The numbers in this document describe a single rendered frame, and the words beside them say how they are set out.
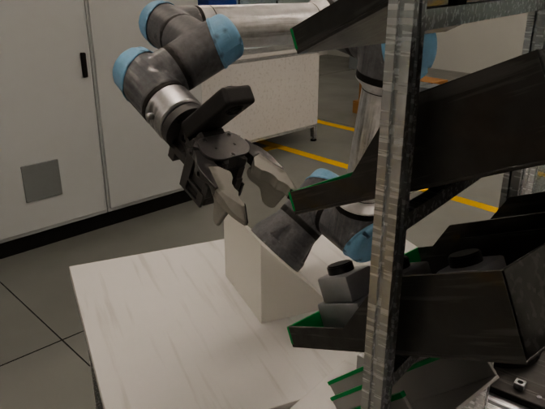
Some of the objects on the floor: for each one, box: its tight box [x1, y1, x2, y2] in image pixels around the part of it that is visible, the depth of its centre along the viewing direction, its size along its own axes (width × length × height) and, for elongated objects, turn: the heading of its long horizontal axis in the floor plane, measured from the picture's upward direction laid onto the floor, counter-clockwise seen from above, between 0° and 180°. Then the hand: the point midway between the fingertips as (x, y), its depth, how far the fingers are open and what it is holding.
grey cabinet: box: [84, 0, 202, 226], centre depth 390 cm, size 54×80×225 cm
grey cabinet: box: [0, 0, 108, 259], centre depth 339 cm, size 54×80×225 cm
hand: (272, 204), depth 74 cm, fingers open, 8 cm apart
